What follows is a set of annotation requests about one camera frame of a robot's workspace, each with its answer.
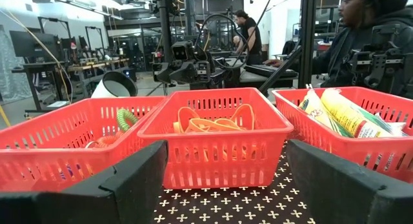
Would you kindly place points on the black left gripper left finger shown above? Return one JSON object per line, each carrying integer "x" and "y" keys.
{"x": 122, "y": 201}

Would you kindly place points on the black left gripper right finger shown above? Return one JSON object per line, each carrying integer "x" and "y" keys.
{"x": 335, "y": 198}

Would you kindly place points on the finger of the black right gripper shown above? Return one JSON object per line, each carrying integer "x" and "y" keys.
{"x": 162, "y": 74}
{"x": 204, "y": 71}

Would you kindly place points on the yellow Crayola crayon pack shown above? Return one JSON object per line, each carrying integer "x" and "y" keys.
{"x": 387, "y": 125}
{"x": 314, "y": 111}
{"x": 348, "y": 116}

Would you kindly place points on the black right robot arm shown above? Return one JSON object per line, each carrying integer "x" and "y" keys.
{"x": 219, "y": 75}

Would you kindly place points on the black leader arm gripper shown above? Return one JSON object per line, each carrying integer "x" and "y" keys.
{"x": 374, "y": 66}

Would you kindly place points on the grey operator desk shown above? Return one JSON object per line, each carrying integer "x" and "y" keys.
{"x": 255, "y": 81}

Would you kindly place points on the black desk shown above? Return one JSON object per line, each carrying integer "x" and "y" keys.
{"x": 38, "y": 65}

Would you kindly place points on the computer tower blue lights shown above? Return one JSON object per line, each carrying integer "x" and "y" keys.
{"x": 129, "y": 74}

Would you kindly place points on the white cylindrical spot lamp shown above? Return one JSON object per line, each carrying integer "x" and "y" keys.
{"x": 119, "y": 85}

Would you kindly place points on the red slotted plastic basket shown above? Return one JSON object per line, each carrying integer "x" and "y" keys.
{"x": 209, "y": 136}
{"x": 338, "y": 148}
{"x": 96, "y": 100}

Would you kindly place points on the person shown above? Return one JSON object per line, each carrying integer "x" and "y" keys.
{"x": 348, "y": 7}
{"x": 250, "y": 33}

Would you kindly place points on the black keyboard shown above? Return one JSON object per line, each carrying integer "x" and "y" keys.
{"x": 267, "y": 70}

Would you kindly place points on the wooden workbench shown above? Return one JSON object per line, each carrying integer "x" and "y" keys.
{"x": 96, "y": 63}

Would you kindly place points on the black perforated metal shelf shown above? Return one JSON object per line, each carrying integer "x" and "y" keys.
{"x": 209, "y": 198}

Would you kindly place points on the flat white box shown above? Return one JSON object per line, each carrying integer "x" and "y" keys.
{"x": 57, "y": 104}

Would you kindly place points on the black computer monitor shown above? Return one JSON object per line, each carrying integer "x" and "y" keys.
{"x": 32, "y": 43}

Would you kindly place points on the grey plastic sheet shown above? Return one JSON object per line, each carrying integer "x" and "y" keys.
{"x": 13, "y": 75}

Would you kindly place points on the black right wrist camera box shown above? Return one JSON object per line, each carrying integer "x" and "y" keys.
{"x": 182, "y": 51}

